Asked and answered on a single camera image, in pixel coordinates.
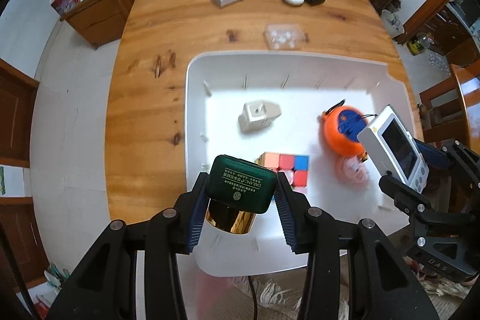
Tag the beige plastic box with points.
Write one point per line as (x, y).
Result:
(258, 117)

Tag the white handheld screen device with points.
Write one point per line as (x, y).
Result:
(397, 147)

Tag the wooden side cabinet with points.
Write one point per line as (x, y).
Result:
(101, 16)

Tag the green capped gold jar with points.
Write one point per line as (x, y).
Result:
(240, 185)

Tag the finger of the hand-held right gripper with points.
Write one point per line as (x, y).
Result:
(408, 200)
(435, 156)

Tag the pink correction tape dispenser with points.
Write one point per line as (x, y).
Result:
(350, 170)

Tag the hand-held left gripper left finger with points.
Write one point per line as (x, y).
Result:
(197, 222)

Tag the beige fringed rug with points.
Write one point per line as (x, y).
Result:
(277, 293)

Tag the brown wooden door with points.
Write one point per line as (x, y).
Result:
(15, 117)

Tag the white bucket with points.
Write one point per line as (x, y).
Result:
(393, 23)

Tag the dark wooden cabinet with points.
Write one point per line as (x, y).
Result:
(457, 38)

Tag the cooking oil bottle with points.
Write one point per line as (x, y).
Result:
(420, 44)

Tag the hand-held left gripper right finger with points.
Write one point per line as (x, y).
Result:
(287, 226)

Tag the white plastic tray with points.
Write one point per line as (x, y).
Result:
(300, 102)

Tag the wooden chair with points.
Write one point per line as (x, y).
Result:
(446, 106)

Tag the clear plastic box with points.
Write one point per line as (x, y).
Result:
(283, 36)

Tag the colourful puzzle cube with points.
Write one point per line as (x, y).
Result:
(287, 162)

